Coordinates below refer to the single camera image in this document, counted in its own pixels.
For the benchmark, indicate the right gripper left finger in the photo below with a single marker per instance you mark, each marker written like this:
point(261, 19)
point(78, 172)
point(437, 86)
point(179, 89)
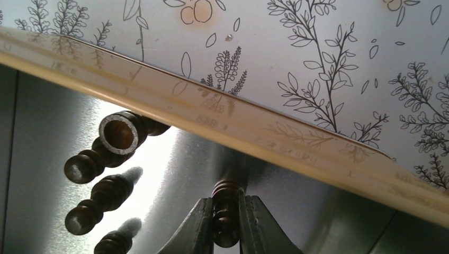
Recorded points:
point(194, 235)

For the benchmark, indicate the dark wooden chess pawn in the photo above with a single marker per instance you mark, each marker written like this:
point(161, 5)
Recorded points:
point(225, 222)

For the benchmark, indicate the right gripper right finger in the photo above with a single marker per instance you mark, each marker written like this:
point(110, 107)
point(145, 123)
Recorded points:
point(259, 230)

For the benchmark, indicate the dark chess rook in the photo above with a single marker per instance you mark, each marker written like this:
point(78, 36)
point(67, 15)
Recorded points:
point(122, 133)

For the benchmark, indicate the floral patterned table mat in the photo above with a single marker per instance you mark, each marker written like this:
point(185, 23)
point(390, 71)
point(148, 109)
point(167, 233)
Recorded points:
point(374, 71)

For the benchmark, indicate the gold tin with dark pieces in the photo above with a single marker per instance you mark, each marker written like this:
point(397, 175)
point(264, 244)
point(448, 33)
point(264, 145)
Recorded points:
point(328, 194)

